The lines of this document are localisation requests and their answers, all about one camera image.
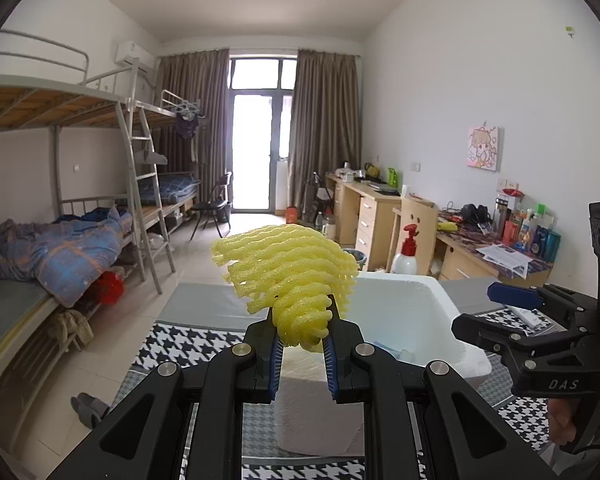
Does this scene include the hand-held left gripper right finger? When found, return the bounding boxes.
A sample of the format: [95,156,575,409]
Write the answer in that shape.
[322,295,563,480]

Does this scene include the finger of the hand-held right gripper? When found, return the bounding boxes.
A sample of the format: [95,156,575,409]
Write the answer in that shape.
[487,281,600,331]
[451,312,597,382]

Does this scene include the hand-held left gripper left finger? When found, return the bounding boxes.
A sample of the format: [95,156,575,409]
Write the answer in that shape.
[47,305,286,480]

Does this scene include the white foam box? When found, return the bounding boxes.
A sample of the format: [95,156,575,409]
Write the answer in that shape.
[275,272,492,456]

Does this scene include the yellow foam net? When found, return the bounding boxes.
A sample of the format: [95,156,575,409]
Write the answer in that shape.
[210,223,359,352]

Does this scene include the person's right hand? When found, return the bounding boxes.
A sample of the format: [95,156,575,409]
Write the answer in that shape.
[549,399,582,447]

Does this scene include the white remote control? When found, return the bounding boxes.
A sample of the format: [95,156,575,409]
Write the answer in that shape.
[510,305,543,331]

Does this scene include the printed papers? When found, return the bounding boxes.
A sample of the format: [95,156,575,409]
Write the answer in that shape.
[481,242,538,278]

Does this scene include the wooden desk with patterned cover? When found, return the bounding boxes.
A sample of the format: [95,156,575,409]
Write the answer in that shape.
[432,210,553,281]

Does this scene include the silver thermos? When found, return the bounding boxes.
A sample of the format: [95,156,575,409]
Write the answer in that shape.
[492,197,508,233]

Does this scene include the black headphones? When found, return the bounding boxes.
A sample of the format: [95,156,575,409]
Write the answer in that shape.
[460,203,491,223]

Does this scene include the white box with red packet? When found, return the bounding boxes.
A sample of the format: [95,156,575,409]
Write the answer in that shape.
[500,187,526,211]

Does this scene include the houndstooth tablecloth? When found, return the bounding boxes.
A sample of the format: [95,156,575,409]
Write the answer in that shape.
[112,282,600,480]

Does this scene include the white pump bottle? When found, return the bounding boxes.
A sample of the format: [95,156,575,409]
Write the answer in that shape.
[391,223,433,277]

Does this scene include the wooden chair with smiley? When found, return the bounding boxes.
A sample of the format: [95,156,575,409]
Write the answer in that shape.
[387,197,440,276]

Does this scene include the wooden desk with drawers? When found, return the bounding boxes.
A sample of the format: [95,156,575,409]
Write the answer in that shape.
[325,172,436,271]

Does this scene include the black folding chair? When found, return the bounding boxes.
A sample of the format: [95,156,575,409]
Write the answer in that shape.
[190,172,233,239]

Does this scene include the grey slipper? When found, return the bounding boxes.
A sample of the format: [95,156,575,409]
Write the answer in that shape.
[82,392,112,418]
[71,395,101,428]

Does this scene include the red plastic basin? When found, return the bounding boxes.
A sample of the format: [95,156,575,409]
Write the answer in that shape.
[97,271,126,306]

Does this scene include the small metal bunk bed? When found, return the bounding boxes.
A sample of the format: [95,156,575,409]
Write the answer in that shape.
[135,90,203,231]

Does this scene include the beige cloth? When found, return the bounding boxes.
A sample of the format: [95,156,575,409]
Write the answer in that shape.
[50,309,95,351]

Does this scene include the glass balcony door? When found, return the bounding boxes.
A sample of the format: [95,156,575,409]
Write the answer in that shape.
[228,57,297,213]

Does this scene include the blue plaid quilt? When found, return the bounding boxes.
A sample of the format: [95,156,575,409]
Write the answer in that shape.
[0,207,133,308]

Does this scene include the brown curtain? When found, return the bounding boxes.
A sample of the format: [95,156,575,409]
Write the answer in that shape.
[155,50,231,211]
[289,49,363,221]

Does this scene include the purple hanging clothes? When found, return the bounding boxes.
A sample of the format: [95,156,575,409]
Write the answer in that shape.
[174,112,202,139]

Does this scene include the white air conditioner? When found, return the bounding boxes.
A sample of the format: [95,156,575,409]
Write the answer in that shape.
[116,40,156,68]

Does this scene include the large metal bunk bed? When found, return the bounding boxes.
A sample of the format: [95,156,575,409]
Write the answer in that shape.
[0,30,176,411]

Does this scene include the pink wall poster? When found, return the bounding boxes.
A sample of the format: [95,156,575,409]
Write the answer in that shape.
[467,126,503,171]

